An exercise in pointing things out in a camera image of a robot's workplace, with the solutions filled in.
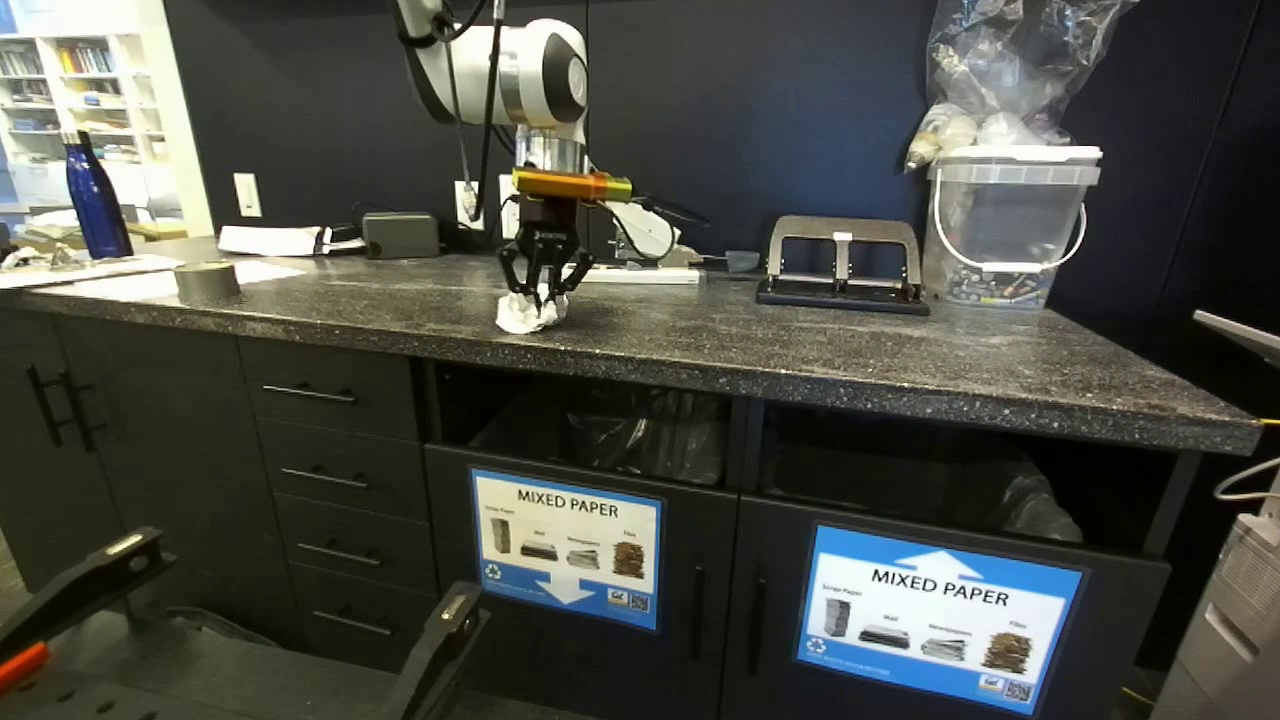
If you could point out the black box device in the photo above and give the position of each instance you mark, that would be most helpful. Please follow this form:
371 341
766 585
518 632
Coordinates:
402 235

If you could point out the white light switch plate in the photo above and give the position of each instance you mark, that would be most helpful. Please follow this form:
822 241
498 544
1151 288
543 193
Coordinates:
250 199

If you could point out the white bookshelf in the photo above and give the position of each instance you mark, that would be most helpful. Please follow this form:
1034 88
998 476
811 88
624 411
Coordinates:
82 104

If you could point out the wide white wall outlet plate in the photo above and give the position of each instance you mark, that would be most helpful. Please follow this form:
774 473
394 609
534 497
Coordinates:
504 223

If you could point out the clear plastic container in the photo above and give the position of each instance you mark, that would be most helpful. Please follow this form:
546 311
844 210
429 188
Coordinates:
1004 225

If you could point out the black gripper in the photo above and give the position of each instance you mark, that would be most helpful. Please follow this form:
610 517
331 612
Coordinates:
555 229

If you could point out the flat white desk tool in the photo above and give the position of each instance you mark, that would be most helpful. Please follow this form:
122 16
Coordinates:
663 279

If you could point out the black cart with orange part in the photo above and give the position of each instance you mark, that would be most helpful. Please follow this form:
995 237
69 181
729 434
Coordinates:
201 666

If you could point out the narrow white wall outlet plate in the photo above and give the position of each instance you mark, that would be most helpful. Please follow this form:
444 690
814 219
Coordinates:
464 213

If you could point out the slanted blue bin label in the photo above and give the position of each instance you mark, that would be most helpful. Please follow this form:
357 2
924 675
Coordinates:
932 623

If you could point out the orange cylindrical wrist attachment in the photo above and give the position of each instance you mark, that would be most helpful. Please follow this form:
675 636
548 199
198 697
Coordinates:
572 184

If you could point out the narrow black cabinet door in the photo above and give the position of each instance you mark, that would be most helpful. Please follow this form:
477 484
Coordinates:
40 441

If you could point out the white power strip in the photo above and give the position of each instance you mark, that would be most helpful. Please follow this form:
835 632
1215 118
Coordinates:
272 241

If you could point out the blue water bottle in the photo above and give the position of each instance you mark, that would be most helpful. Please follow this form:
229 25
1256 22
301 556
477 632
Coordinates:
97 202

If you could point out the wide white paper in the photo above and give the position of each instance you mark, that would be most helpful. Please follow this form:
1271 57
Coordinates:
531 316

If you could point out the wide black cabinet door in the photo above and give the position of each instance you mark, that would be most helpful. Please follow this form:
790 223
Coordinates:
162 453

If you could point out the clear plastic bag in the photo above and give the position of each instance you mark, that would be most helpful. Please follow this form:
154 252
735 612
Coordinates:
1022 65

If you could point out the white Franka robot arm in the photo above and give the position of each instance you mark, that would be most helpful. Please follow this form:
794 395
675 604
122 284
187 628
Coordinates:
513 65

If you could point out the wide blue bin label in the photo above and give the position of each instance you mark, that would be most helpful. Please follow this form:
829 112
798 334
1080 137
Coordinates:
568 544

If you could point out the large white paper sheet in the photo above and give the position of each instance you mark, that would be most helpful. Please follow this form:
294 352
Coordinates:
270 273

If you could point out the small white label device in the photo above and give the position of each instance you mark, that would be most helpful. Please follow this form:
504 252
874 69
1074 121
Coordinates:
342 244

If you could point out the printed white paper sheet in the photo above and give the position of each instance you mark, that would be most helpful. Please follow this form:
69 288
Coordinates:
45 273

